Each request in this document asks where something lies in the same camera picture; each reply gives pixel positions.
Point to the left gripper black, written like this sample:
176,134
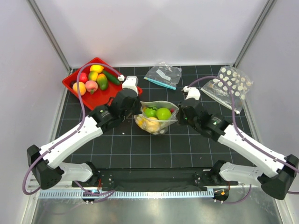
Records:
138,110

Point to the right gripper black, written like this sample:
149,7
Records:
181,120

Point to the small striped watermelon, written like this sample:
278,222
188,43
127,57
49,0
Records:
150,111

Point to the green apple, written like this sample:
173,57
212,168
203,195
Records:
163,113

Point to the polka dot zip bag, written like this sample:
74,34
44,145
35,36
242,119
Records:
164,124
229,88

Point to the yellow orange round fruit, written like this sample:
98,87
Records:
152,125

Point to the yellow banana bunch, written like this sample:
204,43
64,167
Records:
140,121

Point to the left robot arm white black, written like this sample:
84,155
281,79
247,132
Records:
47,162

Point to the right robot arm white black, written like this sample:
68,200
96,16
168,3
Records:
274,173

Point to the blue zipper clear bag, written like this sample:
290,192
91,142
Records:
164,75

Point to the green cucumber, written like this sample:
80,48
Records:
112,78

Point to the red plastic tray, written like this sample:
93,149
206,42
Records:
99,97

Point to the green red mango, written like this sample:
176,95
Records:
102,81

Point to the pink peach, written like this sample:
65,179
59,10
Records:
91,86

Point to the yellow red mango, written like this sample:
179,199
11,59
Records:
97,68

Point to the black grid mat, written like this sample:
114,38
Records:
128,146

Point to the orange peach fruit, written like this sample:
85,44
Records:
79,88

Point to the red apple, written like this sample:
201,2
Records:
83,77

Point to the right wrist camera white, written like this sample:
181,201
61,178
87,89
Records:
191,92

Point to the slotted cable duct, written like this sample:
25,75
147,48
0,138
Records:
79,194

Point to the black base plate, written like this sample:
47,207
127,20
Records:
156,180

